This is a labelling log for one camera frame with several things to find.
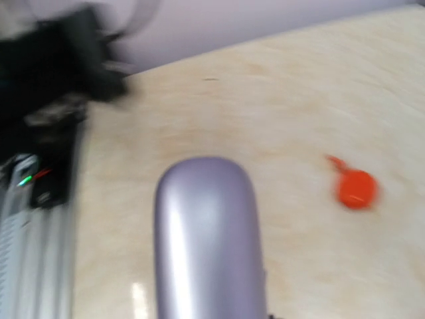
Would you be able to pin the purple earbud charging case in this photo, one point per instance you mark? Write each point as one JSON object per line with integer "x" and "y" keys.
{"x": 207, "y": 243}

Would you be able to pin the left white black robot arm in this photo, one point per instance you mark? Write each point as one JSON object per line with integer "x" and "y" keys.
{"x": 69, "y": 54}

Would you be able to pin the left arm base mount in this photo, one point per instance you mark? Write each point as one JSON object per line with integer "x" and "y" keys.
{"x": 50, "y": 134}

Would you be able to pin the red round charging case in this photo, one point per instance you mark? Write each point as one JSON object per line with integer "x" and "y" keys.
{"x": 356, "y": 189}

